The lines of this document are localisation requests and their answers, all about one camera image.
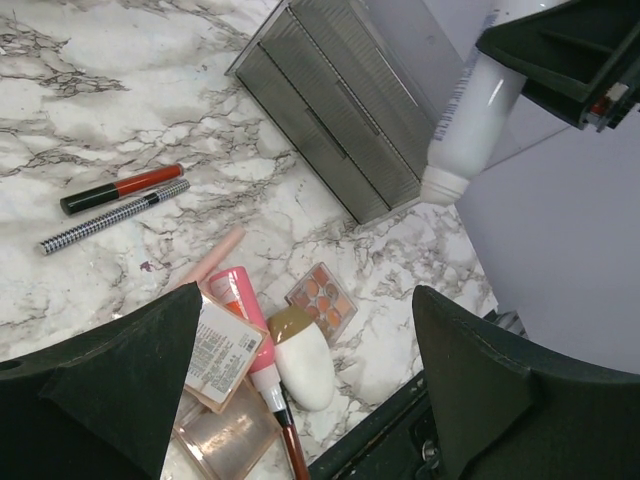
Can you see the orange eyeshadow palette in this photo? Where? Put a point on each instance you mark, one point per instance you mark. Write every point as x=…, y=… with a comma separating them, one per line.
x=322, y=297

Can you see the white egg-shaped sponge case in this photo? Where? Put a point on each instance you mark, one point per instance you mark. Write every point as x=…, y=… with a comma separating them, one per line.
x=303, y=358

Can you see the white spray bottle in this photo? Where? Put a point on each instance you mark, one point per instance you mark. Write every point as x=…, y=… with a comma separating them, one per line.
x=469, y=128

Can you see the pink tube with white cap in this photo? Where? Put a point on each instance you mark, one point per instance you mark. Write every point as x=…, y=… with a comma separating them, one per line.
x=233, y=289

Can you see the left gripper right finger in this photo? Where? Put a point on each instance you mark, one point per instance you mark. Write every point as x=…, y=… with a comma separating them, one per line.
x=507, y=408

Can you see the dark red lip pencil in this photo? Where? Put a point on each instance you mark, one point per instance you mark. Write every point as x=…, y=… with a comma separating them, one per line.
x=291, y=441

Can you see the houndstooth patterned eyeliner pen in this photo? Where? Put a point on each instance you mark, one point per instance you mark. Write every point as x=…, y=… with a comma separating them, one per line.
x=112, y=217

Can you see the pale pink makeup stick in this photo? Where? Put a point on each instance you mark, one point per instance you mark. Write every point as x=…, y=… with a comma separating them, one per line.
x=206, y=266

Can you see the red lip gloss tube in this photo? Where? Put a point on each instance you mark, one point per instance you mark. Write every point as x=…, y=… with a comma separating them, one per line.
x=113, y=191

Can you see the clear acrylic makeup organizer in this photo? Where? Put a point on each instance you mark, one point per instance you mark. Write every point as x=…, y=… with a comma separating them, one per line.
x=358, y=87

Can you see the rose gold clear compact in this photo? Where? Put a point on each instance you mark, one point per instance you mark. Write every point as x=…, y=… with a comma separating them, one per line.
x=225, y=445

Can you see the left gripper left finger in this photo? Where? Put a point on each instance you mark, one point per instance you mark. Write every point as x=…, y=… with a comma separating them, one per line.
x=100, y=405

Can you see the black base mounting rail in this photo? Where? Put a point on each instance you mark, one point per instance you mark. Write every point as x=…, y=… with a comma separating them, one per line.
x=396, y=441

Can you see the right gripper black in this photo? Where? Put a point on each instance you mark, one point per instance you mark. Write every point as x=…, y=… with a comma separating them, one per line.
x=578, y=56

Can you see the labelled compact box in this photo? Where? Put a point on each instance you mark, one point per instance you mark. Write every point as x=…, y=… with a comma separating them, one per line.
x=220, y=357

